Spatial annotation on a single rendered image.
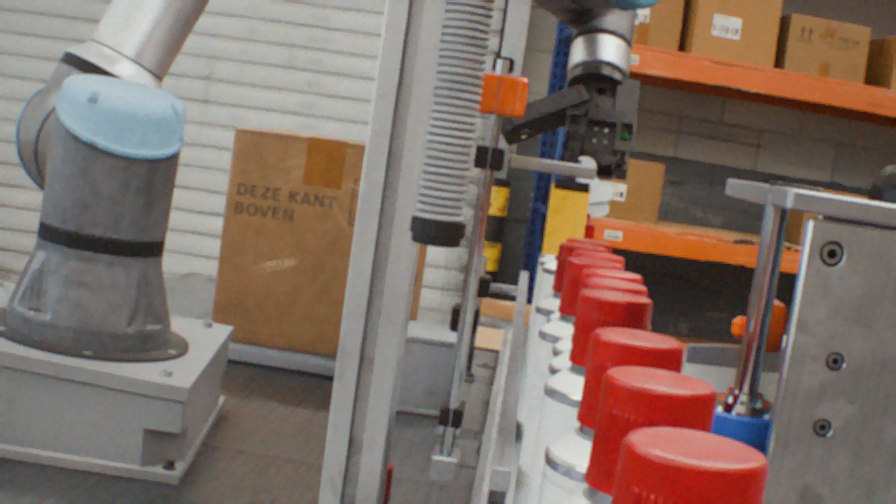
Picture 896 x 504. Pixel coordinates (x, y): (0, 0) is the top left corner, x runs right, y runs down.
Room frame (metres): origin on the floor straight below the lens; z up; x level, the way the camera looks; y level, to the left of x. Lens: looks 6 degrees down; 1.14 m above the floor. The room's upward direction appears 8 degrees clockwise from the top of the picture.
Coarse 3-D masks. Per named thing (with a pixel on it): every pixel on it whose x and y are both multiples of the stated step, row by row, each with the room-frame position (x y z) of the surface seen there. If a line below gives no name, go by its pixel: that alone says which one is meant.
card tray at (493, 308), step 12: (492, 300) 2.03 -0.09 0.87; (480, 312) 2.03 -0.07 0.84; (492, 312) 2.03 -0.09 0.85; (504, 312) 2.03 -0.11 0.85; (528, 312) 2.02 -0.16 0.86; (528, 324) 2.02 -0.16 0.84; (480, 336) 1.83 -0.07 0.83; (492, 336) 1.85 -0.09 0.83; (480, 348) 1.73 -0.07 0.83; (492, 348) 1.74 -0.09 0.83
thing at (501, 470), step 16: (528, 272) 1.70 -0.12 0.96; (512, 336) 1.10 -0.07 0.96; (512, 352) 1.01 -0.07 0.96; (512, 368) 0.94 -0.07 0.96; (512, 384) 0.87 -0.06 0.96; (512, 400) 0.82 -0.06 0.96; (512, 416) 0.77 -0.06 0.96; (512, 432) 0.72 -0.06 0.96; (496, 448) 0.68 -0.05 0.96; (512, 448) 0.68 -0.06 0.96; (496, 464) 0.64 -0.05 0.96; (512, 464) 0.65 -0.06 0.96; (496, 480) 0.64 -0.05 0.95
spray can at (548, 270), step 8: (592, 224) 1.03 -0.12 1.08; (584, 232) 1.02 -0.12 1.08; (592, 232) 1.02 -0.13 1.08; (552, 264) 1.02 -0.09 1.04; (544, 272) 1.02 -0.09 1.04; (552, 272) 1.01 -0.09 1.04; (544, 280) 1.02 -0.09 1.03; (552, 280) 1.01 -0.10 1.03; (544, 288) 1.02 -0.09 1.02; (544, 296) 1.02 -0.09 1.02; (536, 304) 1.03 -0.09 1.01
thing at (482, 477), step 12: (504, 336) 1.60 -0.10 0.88; (504, 348) 1.50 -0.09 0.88; (504, 360) 1.42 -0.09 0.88; (504, 372) 1.34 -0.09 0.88; (492, 396) 1.20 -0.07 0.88; (492, 408) 1.15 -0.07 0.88; (492, 420) 1.09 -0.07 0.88; (492, 432) 1.05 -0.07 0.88; (492, 444) 1.00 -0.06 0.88; (480, 456) 0.96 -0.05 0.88; (492, 456) 0.96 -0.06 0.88; (480, 468) 0.92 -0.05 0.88; (480, 480) 0.89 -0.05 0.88; (480, 492) 0.86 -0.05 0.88
